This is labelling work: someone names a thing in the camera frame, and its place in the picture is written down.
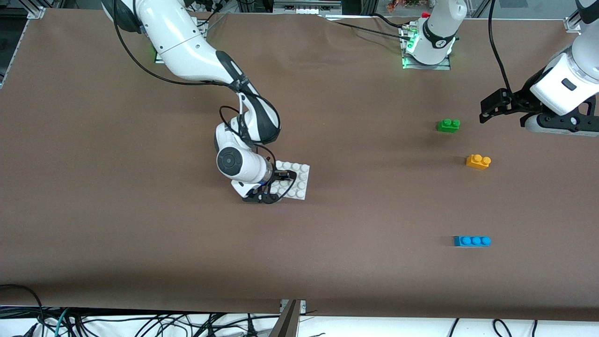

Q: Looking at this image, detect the brown paper table cover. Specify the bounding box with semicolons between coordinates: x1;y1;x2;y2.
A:
0;8;599;323

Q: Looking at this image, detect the blue three-stud block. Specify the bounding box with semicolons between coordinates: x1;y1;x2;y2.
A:
453;235;492;248

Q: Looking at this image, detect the aluminium frame rail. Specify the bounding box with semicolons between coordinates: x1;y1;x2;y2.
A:
0;9;29;89

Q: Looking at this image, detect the teal floor cable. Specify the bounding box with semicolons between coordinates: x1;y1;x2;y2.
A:
40;307;71;337

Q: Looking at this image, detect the black cable on table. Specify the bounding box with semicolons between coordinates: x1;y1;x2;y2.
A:
372;13;410;29
333;21;412;42

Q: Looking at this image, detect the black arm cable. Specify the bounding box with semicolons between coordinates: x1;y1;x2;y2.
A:
488;0;515;94
111;0;281;192

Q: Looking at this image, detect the orange red object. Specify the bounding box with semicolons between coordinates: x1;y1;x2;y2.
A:
386;0;424;12

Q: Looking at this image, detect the grey metal device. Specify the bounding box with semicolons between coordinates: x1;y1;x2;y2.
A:
273;0;343;15

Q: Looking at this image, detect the yellow two-stud block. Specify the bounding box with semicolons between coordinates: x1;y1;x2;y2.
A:
466;154;492;170

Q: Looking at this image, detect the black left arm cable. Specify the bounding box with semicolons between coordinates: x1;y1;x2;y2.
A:
488;0;515;94

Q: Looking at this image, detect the white studded base plate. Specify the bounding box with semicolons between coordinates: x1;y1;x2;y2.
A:
269;161;311;201

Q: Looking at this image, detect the aluminium strut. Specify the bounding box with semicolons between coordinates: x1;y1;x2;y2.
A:
269;300;307;337

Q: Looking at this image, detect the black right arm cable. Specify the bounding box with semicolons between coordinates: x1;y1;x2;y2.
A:
111;0;281;192

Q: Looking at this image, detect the black looped floor cable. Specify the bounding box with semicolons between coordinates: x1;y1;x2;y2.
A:
0;284;45;337

